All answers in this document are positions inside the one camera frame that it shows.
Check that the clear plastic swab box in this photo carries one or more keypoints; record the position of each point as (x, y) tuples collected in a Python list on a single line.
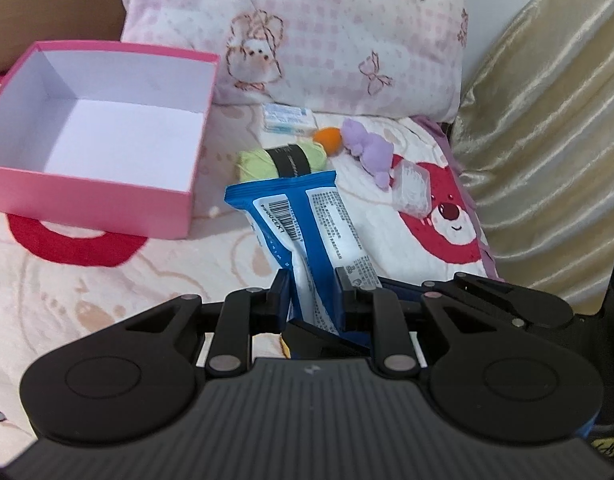
[(412, 190)]

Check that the pink checked pillow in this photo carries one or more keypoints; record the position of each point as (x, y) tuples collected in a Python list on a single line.
[(394, 58)]

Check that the orange makeup sponge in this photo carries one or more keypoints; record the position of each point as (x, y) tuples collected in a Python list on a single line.
[(330, 139)]

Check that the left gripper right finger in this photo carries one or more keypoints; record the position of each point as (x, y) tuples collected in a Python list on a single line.
[(377, 312)]

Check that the purple plush toy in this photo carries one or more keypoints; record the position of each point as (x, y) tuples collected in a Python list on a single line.
[(374, 153)]

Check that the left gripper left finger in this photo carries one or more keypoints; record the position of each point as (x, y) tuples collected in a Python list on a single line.
[(244, 314)]

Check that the pink cardboard box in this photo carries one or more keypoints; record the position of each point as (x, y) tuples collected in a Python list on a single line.
[(105, 135)]

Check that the white blue tissue pack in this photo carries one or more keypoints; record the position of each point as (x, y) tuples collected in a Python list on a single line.
[(286, 119)]

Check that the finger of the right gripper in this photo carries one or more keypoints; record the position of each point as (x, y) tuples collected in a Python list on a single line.
[(308, 342), (408, 292)]

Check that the gold satin curtain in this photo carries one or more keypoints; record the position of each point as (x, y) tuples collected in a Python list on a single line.
[(535, 139)]

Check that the green yarn ball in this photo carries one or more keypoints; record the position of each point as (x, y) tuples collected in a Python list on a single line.
[(285, 161)]

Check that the blue snack packet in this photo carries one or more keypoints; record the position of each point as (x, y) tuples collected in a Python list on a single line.
[(304, 225)]

